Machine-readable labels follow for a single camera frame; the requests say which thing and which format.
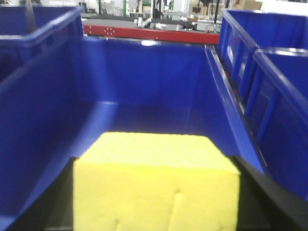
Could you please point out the blue plastic bin centre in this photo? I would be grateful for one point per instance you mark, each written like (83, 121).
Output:
(55, 107)

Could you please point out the blue plastic bin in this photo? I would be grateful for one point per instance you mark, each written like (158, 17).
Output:
(55, 107)
(20, 42)
(266, 55)

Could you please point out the yellow foam block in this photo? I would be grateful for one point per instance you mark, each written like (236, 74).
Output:
(154, 182)

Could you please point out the blue plastic bin left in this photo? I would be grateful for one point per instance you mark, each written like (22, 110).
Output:
(20, 42)

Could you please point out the blue plastic bin right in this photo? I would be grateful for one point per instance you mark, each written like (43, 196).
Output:
(266, 55)

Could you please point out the red conveyor frame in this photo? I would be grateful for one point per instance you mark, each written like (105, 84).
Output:
(124, 29)

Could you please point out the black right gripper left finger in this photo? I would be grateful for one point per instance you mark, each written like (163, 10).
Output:
(53, 210)

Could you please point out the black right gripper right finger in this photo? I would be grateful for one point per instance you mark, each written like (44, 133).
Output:
(266, 206)

